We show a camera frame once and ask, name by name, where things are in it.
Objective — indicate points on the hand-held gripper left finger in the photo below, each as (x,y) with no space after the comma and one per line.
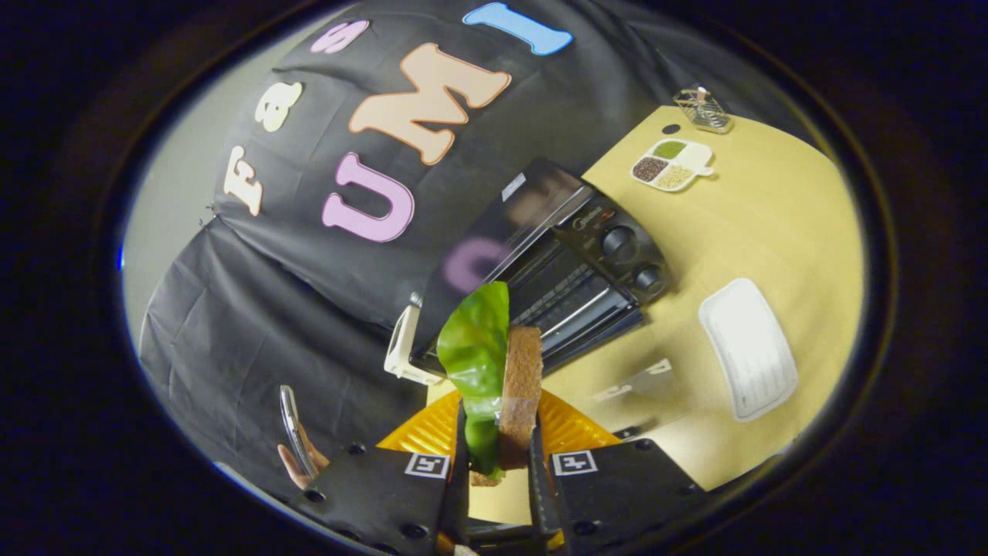
(386,494)

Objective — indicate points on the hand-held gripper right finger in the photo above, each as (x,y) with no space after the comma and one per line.
(617,486)

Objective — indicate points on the lettuce and bread sandwich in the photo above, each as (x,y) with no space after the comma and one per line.
(525,371)

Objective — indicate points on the black toaster oven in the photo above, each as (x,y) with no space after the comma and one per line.
(617,239)

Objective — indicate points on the white pop-up toaster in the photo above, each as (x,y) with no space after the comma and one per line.
(401,347)

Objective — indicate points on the smartphone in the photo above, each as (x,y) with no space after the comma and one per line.
(293,428)

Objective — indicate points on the white rectangular tray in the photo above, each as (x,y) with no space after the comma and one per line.
(749,347)

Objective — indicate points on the black backdrop cloth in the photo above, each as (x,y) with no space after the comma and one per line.
(231,347)

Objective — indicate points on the white divided grain plate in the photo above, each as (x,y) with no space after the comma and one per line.
(670,164)

